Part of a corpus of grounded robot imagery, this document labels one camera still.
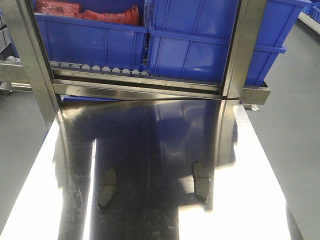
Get grey brake pad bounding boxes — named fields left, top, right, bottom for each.
left=192, top=161, right=210, bottom=203
left=97, top=168, right=117, bottom=213

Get roller conveyor track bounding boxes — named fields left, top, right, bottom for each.
left=4, top=55, right=151, bottom=76

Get right blue plastic bin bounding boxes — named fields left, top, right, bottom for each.
left=147, top=0, right=311, bottom=87

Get red mesh bags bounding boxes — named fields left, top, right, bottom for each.
left=35, top=0, right=140, bottom=26

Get blue plastic bin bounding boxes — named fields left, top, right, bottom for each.
left=30, top=0, right=148, bottom=70
left=147, top=0, right=311, bottom=87

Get left blue plastic bin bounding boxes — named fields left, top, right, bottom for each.
left=30, top=0, right=148, bottom=70

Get stainless steel rack frame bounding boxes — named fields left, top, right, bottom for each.
left=0, top=0, right=271, bottom=127

